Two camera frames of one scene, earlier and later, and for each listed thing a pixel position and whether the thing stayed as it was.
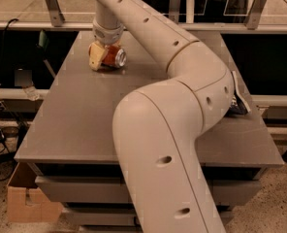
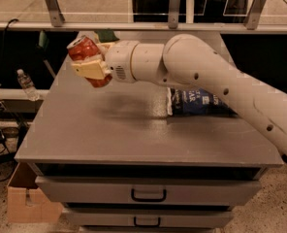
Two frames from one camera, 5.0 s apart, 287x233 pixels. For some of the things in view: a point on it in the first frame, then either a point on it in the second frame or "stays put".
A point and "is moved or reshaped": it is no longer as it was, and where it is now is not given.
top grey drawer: [222, 189] stays put
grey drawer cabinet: [72, 149] stays put
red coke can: [113, 56] is moved or reshaped
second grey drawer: [118, 218] stays put
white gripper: [107, 35] → [119, 61]
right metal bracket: [255, 13] stays put
